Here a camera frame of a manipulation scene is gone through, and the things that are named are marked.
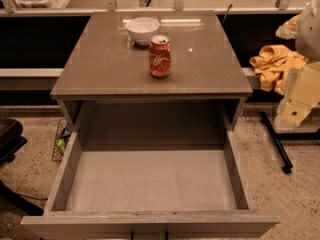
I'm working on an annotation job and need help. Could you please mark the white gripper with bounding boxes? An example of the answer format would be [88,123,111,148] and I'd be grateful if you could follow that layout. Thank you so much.
[274,62,320,130]

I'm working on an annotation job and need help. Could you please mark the red coke can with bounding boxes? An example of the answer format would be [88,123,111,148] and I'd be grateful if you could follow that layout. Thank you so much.
[149,35,171,78]

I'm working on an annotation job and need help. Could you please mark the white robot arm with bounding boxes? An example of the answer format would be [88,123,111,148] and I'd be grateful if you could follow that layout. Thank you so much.
[274,0,320,130]

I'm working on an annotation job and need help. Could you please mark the open grey top drawer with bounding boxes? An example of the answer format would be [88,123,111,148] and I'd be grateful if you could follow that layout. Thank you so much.
[22,101,278,240]

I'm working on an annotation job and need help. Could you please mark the grey cabinet with glossy top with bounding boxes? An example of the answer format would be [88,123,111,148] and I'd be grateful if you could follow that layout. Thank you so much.
[51,11,252,123]

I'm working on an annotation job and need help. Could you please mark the black metal stand leg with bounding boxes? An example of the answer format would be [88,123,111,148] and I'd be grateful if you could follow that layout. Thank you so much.
[260,112,320,174]

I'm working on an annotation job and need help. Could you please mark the crumpled yellow cloth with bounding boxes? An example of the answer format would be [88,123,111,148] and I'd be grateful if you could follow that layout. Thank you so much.
[249,45,307,95]

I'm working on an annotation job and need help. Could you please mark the white ceramic bowl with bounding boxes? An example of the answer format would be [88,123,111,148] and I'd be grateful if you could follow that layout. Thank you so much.
[126,17,160,45]

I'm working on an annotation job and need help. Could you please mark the black office chair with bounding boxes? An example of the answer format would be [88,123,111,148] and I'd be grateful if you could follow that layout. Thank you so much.
[0,119,43,216]

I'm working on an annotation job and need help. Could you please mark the wire basket with green item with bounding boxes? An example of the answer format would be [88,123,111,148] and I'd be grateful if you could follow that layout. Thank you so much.
[52,119,72,163]

